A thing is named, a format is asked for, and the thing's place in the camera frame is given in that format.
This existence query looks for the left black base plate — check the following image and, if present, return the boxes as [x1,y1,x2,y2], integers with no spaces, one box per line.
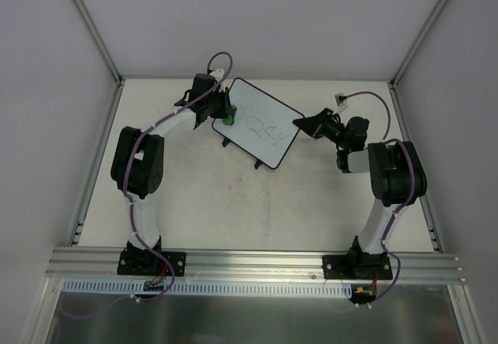
[117,247,187,277]

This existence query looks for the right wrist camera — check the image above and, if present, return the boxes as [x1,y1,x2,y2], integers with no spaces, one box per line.
[335,93,349,114]

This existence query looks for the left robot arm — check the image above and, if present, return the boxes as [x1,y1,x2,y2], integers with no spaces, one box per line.
[110,69,236,280]

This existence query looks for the right aluminium frame post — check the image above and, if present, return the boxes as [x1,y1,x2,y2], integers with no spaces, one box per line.
[390,0,450,89]

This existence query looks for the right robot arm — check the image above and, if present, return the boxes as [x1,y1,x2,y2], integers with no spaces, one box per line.
[293,108,427,280]

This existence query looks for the green whiteboard eraser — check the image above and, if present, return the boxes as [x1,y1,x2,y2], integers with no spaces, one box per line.
[223,105,237,125]

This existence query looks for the aluminium frame post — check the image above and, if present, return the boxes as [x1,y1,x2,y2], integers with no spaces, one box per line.
[56,0,125,86]
[390,0,450,89]

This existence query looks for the white slotted cable duct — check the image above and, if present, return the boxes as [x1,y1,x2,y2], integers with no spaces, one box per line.
[61,278,352,299]

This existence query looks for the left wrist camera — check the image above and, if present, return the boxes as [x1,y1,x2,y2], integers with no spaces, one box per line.
[208,68,227,91]

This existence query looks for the aluminium mounting rail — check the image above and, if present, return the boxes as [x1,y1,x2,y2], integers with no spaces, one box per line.
[45,247,467,285]

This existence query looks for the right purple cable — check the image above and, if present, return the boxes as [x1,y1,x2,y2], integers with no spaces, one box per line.
[342,92,414,308]

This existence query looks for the small black-framed whiteboard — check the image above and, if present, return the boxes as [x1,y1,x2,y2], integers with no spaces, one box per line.
[212,78,304,170]

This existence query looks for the left aluminium frame post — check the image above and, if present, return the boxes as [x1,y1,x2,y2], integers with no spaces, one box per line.
[56,0,125,86]

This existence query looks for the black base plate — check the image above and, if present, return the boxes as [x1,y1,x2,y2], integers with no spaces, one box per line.
[117,247,187,277]
[322,253,393,281]

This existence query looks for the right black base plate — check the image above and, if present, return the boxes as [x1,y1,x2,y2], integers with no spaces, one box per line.
[322,253,393,281]

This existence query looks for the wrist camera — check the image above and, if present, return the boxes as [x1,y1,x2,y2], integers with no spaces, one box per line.
[335,93,349,114]
[208,68,227,91]

